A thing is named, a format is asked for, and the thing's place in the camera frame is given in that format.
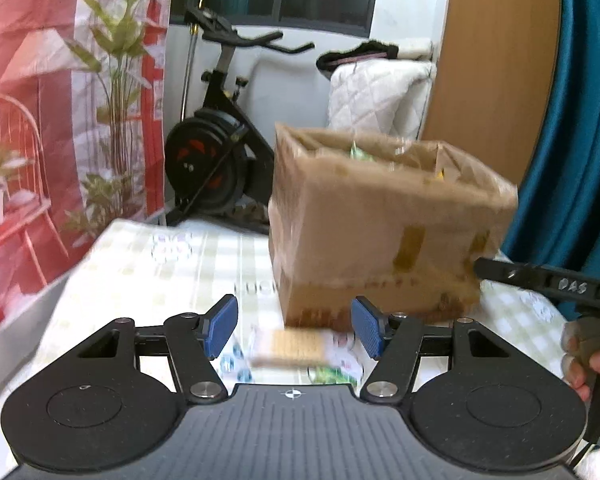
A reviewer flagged red printed backdrop cloth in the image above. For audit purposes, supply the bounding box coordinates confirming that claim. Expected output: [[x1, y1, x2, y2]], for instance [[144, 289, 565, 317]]
[[0, 0, 171, 326]]

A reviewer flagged white quilted blanket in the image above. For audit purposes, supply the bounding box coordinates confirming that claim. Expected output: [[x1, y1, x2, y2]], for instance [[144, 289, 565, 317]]
[[319, 38, 437, 140]]

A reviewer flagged black garment on blanket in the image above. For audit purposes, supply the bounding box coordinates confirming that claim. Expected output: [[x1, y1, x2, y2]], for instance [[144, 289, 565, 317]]
[[315, 40, 399, 76]]

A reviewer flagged cardboard box with plastic liner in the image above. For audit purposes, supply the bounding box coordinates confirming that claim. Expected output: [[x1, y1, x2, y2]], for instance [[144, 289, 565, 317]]
[[268, 125, 518, 332]]

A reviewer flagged beige cracker packet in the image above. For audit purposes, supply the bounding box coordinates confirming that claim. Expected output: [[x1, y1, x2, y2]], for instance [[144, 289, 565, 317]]
[[248, 328, 332, 367]]

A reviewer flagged green rice cracker bag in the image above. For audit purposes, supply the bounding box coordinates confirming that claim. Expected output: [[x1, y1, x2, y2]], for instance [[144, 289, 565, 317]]
[[350, 142, 374, 162]]

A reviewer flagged wooden panel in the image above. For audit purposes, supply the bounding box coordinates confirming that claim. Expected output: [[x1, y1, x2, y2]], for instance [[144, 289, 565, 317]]
[[422, 0, 562, 184]]

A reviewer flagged white blue snack packet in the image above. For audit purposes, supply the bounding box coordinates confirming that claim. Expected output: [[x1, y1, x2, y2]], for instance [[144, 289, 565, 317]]
[[214, 325, 373, 388]]

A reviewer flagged black exercise bike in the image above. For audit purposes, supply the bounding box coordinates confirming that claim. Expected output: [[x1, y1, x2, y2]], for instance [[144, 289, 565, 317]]
[[164, 9, 315, 234]]

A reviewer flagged person right hand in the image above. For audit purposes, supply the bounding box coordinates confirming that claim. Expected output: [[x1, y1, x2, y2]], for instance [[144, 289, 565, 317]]
[[560, 321, 600, 402]]

